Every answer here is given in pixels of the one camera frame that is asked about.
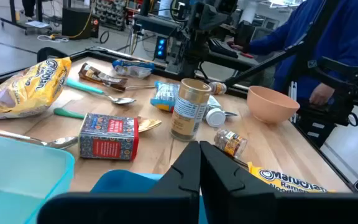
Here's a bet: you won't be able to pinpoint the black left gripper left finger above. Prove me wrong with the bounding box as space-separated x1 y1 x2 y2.
37 141 201 224

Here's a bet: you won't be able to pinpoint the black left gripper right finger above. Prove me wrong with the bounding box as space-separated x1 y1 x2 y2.
199 141 358 224

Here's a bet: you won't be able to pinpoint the yellow Maruchan ramen bag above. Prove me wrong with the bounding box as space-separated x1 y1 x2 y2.
0 57 73 121
247 161 337 194

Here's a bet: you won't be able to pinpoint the small glass spice jar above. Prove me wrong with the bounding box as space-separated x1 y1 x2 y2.
213 128 249 159
208 82 227 96

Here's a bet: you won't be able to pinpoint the white-cap spice jar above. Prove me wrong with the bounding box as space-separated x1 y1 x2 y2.
204 95 227 128

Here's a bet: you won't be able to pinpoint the blue ramen noodle bag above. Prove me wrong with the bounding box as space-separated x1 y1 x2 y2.
150 80 180 113
112 58 156 79

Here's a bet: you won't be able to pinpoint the plain silver spoon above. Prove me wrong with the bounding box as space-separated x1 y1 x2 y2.
103 81 157 93

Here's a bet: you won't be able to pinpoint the brown snack wrapper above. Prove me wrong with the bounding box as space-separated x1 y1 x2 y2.
78 62 129 92

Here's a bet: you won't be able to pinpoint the light translucent plastic bin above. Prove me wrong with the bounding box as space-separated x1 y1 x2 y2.
0 132 76 224

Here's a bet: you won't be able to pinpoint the blue plastic bin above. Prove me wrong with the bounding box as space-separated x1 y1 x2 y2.
90 169 164 194

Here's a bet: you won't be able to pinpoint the smoked paprika tin red lid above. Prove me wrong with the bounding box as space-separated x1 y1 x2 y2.
78 112 140 161

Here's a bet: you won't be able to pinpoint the person's hand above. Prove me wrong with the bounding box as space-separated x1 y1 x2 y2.
308 82 336 106

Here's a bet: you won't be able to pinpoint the black equipment stand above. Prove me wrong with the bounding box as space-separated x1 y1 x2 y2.
296 55 358 149

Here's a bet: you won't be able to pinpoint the computer tower blue lights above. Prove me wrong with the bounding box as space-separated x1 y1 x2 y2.
153 36 168 61

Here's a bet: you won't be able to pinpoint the black keyboard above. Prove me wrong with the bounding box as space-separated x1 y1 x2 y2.
208 37 239 59

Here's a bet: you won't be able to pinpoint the person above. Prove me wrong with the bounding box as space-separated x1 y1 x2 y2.
228 0 358 106

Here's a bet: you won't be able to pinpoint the black chair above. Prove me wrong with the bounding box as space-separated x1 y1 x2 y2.
37 46 68 63

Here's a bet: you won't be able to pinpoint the black speaker cabinet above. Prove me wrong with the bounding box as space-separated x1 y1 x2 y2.
62 7 101 40

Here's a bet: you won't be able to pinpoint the black rolling stand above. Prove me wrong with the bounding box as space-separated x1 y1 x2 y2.
0 0 53 35

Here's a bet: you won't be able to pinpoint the orange-handled silver spoon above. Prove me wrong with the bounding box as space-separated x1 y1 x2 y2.
0 123 79 150

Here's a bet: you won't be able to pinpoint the black rig frame strut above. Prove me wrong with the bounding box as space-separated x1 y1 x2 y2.
224 30 310 88

